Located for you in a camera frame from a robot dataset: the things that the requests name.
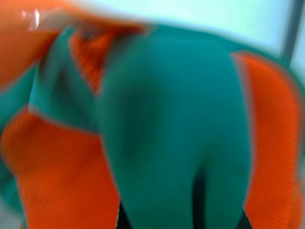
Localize teal cloth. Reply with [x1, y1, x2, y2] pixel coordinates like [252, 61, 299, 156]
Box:
[0, 0, 305, 229]

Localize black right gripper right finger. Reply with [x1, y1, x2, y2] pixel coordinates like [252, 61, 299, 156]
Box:
[234, 209, 249, 229]

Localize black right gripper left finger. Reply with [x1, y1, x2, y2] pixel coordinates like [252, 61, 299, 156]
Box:
[117, 202, 134, 229]

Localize grey vertical bar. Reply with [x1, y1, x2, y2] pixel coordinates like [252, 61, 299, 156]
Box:
[280, 0, 301, 70]

